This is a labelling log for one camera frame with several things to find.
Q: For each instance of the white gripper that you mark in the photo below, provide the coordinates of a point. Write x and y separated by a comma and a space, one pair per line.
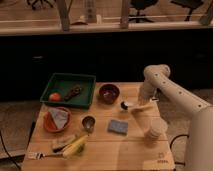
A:
146, 92

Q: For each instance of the white handled dish brush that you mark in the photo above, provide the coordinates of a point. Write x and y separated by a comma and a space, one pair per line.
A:
129, 106

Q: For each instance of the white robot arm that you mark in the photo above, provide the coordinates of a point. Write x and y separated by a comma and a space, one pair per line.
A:
199, 147

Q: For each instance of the white paper cup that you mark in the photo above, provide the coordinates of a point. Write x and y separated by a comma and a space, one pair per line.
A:
157, 128

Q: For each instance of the small metal cup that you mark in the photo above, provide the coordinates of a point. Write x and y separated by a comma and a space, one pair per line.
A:
88, 123

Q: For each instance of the dark red bowl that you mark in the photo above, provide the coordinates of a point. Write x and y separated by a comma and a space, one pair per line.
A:
108, 93

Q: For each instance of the blue sponge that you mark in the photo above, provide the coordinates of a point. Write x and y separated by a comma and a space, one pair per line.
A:
118, 127

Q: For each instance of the brown toy in tray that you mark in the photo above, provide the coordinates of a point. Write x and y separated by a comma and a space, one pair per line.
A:
74, 91

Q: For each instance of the green plastic tray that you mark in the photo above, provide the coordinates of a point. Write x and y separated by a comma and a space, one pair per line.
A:
62, 83

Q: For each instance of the yellow corn cob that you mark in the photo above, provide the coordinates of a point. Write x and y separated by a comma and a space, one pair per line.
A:
73, 147

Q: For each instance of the grey folded cloth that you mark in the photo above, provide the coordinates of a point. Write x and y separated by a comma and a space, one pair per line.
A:
59, 116

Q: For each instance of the orange fruit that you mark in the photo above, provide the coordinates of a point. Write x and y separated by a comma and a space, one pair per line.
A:
55, 97

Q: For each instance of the orange plate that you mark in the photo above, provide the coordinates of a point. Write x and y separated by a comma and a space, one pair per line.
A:
49, 124

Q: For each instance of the silver fork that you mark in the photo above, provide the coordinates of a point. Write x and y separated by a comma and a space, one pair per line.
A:
39, 155

